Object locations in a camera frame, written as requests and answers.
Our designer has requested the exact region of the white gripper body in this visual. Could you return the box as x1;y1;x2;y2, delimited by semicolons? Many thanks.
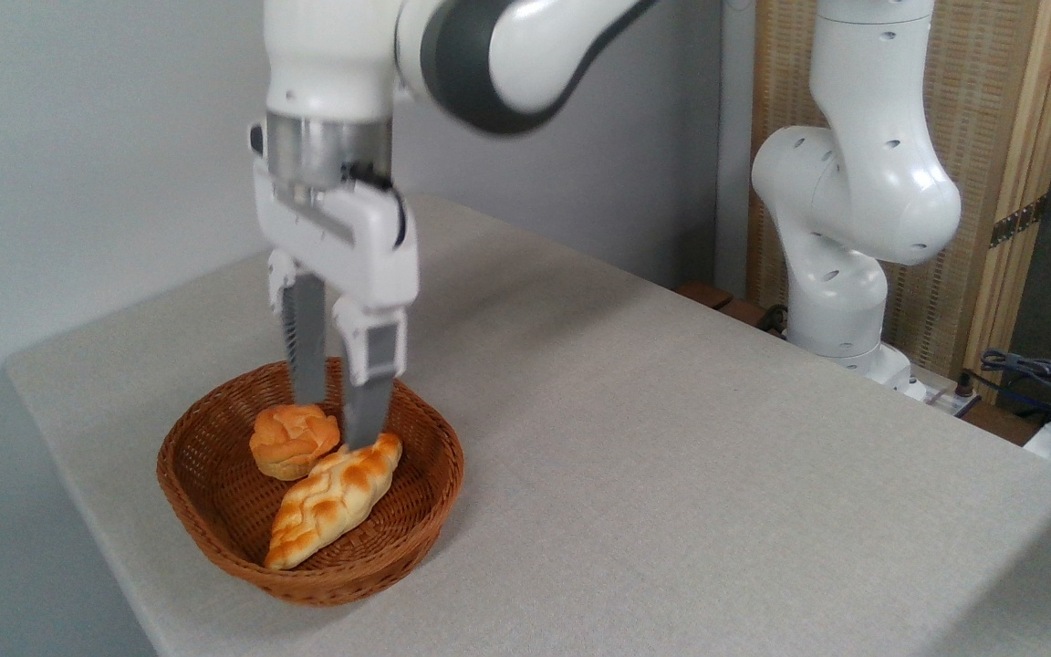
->
252;155;421;312

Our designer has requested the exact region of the gripper finger grey blade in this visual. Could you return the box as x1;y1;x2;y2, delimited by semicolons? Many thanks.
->
268;251;329;408
332;297;409;451

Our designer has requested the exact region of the braided golden bread loaf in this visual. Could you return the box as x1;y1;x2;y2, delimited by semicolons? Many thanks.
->
264;432;403;571

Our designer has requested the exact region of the round golden bread bun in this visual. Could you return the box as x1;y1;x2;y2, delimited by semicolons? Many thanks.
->
248;402;341;482

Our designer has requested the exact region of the brown woven wicker basket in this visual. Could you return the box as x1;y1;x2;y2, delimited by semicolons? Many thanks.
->
157;356;465;608

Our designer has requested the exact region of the brown wooden block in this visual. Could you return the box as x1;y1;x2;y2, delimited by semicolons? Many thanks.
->
676;281;734;311
717;299;786;339

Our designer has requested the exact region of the metal screen hinge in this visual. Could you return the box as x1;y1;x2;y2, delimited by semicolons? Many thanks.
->
989;195;1048;249

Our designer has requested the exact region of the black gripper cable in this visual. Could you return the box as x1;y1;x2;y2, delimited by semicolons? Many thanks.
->
343;162;409;249

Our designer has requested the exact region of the dark cable bundle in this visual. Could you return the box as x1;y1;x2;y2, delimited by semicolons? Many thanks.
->
963;349;1051;430

